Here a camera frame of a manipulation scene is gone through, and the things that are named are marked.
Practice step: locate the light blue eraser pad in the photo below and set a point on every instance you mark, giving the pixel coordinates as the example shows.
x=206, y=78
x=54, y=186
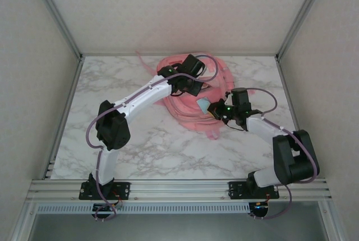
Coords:
x=204, y=105

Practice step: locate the pink student backpack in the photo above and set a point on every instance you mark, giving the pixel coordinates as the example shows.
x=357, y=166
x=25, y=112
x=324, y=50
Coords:
x=185, y=106

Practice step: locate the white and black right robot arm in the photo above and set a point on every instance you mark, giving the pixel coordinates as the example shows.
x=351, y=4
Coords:
x=263, y=127

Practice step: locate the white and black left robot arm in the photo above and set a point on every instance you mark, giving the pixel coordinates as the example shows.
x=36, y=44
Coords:
x=146, y=95

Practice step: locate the right controller board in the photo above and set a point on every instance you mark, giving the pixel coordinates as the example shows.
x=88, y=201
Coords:
x=259, y=210

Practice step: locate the controller board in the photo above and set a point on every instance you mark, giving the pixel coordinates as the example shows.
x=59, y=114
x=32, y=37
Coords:
x=259, y=210
x=102, y=208

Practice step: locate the grey lower panel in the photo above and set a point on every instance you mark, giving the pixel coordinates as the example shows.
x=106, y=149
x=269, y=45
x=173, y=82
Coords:
x=179, y=228

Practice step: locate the left controller board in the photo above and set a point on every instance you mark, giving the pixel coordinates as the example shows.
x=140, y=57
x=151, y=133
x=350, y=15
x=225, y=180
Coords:
x=102, y=208

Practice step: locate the aluminium table side rail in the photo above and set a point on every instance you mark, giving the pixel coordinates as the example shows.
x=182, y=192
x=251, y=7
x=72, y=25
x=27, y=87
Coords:
x=283, y=75
x=76, y=75

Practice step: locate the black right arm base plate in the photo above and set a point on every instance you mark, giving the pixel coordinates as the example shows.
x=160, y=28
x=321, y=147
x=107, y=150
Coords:
x=238, y=190

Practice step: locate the aluminium mounting rail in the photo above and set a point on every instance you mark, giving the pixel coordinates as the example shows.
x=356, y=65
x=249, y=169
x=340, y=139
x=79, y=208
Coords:
x=179, y=190

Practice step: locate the aluminium frame post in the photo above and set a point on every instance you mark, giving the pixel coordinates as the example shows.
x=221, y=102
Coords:
x=56, y=14
x=333, y=224
x=303, y=16
x=21, y=224

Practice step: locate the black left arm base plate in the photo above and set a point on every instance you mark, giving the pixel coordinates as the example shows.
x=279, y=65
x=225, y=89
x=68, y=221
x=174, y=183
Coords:
x=123, y=189

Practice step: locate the aluminium lower frame post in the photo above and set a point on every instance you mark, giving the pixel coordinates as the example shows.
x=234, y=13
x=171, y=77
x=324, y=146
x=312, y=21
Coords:
x=21, y=224
x=333, y=224

